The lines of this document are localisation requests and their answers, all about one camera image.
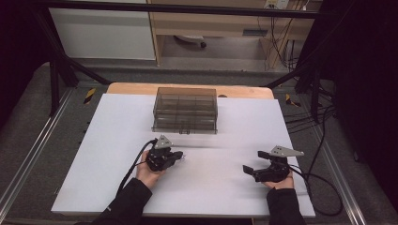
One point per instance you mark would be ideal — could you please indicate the black frame crossbar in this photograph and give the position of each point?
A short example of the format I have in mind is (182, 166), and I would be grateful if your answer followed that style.
(187, 8)

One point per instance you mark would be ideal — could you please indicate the smoky clear drawer organizer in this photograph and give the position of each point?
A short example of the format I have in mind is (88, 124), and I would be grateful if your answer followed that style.
(185, 100)

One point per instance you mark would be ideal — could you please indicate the white power strip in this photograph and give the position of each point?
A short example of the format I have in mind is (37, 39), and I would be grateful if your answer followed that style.
(277, 3)

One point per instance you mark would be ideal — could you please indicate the black metal stand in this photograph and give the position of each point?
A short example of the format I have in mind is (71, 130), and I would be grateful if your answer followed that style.
(314, 84)
(56, 72)

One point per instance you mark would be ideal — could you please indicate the dark curtain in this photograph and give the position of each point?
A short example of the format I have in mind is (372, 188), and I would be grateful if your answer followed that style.
(18, 56)
(366, 93)

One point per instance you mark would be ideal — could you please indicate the aluminium floor rail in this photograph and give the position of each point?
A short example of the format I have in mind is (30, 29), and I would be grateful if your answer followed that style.
(34, 150)
(341, 178)

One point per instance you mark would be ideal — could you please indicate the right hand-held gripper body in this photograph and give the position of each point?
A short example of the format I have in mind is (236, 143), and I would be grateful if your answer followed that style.
(274, 173)

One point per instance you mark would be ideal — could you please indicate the white table cover board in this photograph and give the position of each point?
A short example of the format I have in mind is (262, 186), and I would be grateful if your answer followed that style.
(212, 193)

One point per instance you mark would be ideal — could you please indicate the office chair base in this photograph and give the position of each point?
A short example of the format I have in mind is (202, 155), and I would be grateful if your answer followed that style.
(191, 39)

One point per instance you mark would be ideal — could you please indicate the person's right hand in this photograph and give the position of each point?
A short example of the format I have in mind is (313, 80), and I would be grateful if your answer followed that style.
(280, 185)

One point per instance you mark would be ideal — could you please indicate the person's left hand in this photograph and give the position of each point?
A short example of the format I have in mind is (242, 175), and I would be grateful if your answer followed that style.
(147, 176)

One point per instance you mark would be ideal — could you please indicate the light wooden desk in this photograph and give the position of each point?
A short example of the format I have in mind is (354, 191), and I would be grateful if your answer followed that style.
(203, 23)

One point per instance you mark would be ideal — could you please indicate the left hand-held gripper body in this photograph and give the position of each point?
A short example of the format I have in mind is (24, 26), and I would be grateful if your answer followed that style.
(159, 157)

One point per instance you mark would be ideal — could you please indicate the wooden table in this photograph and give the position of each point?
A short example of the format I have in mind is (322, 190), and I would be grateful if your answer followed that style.
(134, 88)

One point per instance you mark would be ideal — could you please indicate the white cabinet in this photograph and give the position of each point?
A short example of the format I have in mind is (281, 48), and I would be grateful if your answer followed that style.
(103, 34)

